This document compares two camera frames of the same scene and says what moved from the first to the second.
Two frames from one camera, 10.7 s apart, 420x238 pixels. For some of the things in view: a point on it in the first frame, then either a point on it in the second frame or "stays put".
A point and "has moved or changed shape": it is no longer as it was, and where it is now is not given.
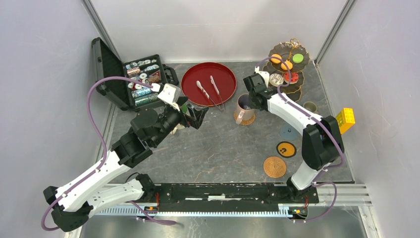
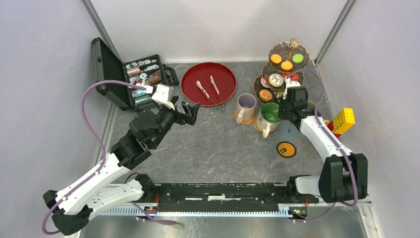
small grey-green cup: [311, 106] stays put
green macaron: [297, 58] stays put
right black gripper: [251, 102] to [282, 115]
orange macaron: [288, 65] stays put
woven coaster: [274, 167] to [255, 126]
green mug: [183, 108] has moved or changed shape
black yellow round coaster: [286, 149] stays put
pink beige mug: [244, 110] stays put
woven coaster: [244, 122] stays put
